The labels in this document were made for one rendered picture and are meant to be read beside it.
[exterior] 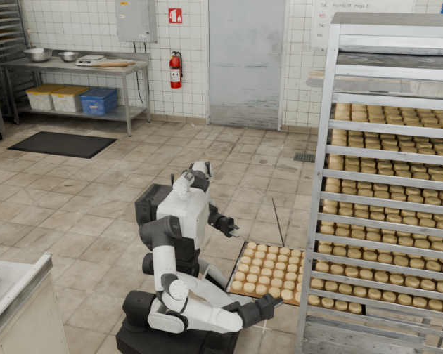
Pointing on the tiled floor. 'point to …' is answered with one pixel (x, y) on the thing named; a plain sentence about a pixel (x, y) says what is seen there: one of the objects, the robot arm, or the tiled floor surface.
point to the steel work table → (126, 112)
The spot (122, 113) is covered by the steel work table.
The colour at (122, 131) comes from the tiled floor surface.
